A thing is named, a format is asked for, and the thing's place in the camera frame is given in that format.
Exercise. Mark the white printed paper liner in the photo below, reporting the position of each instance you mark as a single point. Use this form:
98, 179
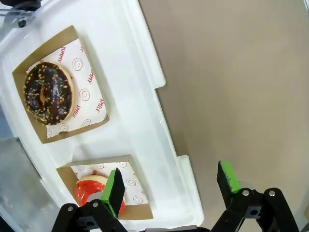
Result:
89, 72
135, 188

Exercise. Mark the brown cardboard donut tray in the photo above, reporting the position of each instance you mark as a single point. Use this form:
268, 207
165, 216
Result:
65, 178
24, 70

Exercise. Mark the clear plastic tray lid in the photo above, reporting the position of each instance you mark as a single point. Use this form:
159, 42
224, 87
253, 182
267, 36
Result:
14, 174

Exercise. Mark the red glazed donut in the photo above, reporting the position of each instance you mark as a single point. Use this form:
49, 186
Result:
83, 191

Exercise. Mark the white display tray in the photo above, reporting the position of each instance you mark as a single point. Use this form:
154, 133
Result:
135, 96

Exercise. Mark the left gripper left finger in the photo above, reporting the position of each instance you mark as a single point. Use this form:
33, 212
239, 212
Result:
113, 193

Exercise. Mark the chocolate donut with nut bits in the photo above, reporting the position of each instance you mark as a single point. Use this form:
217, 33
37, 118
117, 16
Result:
48, 96

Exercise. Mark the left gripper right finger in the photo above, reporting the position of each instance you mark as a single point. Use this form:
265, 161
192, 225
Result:
229, 178

